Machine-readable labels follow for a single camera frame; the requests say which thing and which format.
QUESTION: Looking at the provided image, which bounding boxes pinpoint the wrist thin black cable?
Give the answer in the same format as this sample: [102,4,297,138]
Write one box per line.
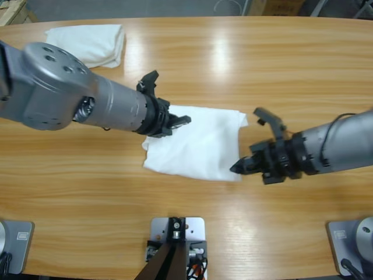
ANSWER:
[320,113,358,166]

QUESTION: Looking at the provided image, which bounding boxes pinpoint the stacked cardboard boxes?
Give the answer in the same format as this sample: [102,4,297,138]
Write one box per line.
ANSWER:
[0,0,39,26]

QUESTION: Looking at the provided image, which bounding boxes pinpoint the white mount block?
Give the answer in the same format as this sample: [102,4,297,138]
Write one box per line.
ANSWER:
[150,216,207,244]

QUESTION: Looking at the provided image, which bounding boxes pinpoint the orange cable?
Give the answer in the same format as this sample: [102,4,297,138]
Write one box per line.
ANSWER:
[186,261,208,280]

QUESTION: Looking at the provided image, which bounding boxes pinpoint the dark chair with grey legs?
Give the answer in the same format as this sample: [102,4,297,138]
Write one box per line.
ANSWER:
[304,0,373,20]

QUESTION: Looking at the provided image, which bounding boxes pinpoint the folded white t-shirt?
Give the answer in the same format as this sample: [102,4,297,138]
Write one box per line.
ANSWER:
[45,23,126,69]

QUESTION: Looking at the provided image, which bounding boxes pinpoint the brown cardboard box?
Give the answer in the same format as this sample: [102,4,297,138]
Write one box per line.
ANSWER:
[250,0,304,16]

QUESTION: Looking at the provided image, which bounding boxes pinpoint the base black cable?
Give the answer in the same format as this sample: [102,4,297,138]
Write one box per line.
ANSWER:
[340,258,367,280]
[0,253,13,277]

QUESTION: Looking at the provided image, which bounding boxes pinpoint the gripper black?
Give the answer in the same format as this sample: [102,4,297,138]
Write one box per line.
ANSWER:
[135,95,192,140]
[229,134,306,187]

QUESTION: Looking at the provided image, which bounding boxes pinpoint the white t-shirt with black print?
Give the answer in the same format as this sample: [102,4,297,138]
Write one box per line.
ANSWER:
[142,104,250,183]

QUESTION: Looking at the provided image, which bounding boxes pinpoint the wrist camera black bracket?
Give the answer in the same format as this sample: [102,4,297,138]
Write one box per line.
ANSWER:
[252,107,288,140]
[136,69,160,97]

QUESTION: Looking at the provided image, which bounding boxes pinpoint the black clamp with silver connectors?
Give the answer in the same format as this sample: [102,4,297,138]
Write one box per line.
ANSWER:
[145,239,209,262]

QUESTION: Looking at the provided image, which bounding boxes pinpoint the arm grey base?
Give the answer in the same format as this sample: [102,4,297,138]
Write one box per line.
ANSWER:
[0,220,35,275]
[325,216,373,277]

